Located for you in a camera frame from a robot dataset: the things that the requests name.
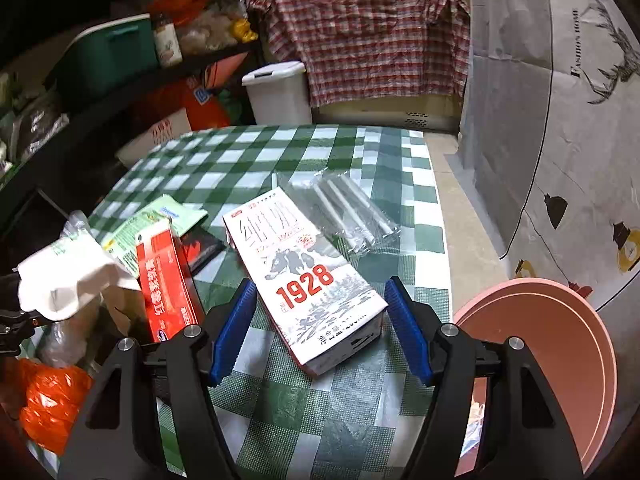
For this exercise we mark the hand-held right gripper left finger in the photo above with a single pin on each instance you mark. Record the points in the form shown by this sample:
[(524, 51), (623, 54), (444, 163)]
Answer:
[(234, 332)]

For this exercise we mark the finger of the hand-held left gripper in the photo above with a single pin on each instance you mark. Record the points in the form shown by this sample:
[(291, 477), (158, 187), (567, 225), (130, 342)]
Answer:
[(12, 332)]

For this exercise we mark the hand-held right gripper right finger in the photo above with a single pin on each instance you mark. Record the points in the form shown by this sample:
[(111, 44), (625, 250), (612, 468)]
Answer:
[(407, 332)]

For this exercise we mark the white red milk carton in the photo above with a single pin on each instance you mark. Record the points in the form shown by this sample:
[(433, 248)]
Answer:
[(300, 280)]

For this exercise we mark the cream cloth bag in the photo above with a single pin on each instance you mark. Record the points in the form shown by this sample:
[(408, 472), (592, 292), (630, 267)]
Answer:
[(70, 270)]

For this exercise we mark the black packet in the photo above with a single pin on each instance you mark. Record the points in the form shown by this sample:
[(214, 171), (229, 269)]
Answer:
[(201, 249)]

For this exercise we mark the pink plastic basin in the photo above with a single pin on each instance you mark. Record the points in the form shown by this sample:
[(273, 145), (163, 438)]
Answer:
[(540, 340)]

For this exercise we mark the orange plastic bag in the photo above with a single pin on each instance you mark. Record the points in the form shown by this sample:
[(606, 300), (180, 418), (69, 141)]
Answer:
[(50, 400)]

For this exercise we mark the red ointment box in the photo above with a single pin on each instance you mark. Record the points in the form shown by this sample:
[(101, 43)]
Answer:
[(165, 285)]

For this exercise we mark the clear plastic straw bag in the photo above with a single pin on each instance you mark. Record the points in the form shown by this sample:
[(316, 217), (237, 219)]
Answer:
[(345, 205)]

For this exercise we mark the green white packet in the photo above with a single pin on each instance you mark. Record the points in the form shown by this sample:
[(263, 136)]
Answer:
[(145, 220)]

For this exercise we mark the green checkered tablecloth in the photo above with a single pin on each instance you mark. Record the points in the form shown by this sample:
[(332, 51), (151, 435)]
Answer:
[(300, 160)]

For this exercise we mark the white box with red print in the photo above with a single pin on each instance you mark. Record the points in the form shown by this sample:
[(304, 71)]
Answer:
[(155, 135)]

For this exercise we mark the orange red shopping bag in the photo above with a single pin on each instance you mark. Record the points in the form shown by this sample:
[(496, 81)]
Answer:
[(200, 105)]

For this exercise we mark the white lidded bin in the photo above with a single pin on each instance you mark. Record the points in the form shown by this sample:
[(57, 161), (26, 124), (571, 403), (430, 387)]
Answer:
[(280, 95)]

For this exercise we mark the deer printed cloth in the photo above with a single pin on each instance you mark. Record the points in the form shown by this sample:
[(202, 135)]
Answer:
[(550, 110)]

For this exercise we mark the black shelf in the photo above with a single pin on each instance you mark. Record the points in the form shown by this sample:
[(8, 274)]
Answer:
[(150, 76)]

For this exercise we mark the green storage box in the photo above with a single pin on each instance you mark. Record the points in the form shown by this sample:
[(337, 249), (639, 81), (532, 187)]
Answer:
[(110, 60)]

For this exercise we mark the white label bottle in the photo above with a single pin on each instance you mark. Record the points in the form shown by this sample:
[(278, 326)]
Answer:
[(167, 45)]

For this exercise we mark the red plaid shirt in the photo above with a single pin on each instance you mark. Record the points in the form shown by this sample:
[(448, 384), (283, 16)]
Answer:
[(360, 35)]

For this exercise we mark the yellow snack bag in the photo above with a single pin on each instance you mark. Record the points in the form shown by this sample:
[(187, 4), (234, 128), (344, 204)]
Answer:
[(244, 31)]

